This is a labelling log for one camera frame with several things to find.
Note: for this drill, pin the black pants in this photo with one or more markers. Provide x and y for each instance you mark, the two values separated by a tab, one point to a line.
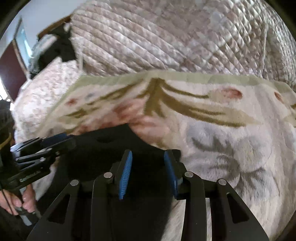
144	211

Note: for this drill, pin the person's left hand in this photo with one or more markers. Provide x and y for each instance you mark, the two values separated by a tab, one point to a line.
9	201

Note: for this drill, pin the quilted beige comforter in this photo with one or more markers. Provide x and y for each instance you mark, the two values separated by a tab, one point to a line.
214	37

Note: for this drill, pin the quilted pillow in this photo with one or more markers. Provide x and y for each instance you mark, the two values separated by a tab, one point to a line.
38	95

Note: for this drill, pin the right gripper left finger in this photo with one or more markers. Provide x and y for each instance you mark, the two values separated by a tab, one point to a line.
121	174

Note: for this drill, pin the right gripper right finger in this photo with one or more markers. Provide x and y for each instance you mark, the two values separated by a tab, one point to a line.
175	171

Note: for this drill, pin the floral plush blanket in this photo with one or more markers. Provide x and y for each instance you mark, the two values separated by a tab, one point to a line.
240	128

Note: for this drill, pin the dark red door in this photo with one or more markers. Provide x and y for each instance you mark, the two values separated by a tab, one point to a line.
13	70

